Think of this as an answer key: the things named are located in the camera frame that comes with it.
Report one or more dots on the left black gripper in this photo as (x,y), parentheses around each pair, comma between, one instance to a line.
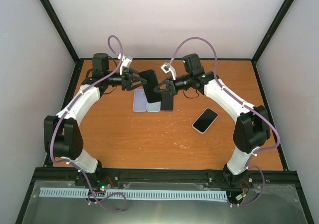
(127,83)

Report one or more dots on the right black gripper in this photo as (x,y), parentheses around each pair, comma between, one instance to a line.
(170,86)

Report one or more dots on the purple phone black screen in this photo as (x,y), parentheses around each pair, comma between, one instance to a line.
(166,103)

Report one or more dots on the lilac phone case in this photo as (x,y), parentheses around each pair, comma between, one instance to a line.
(139,101)

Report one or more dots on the light blue phone case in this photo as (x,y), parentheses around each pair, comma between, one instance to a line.
(153,107)

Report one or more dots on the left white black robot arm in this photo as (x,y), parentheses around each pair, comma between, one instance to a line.
(62,136)

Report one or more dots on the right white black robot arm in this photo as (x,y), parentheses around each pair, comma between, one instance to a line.
(251,123)

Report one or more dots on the phone in white case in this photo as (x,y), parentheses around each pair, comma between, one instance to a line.
(205,120)

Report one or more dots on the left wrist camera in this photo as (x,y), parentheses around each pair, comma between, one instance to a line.
(125,62)

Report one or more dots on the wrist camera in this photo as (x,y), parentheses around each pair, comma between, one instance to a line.
(167,68)
(125,62)

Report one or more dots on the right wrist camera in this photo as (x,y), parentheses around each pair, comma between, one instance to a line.
(167,68)

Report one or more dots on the light blue cable duct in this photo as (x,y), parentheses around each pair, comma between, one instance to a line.
(139,195)

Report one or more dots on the black mounting rail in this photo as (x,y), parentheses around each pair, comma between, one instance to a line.
(118,177)

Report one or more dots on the black enclosure frame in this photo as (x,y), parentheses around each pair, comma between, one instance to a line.
(276,177)

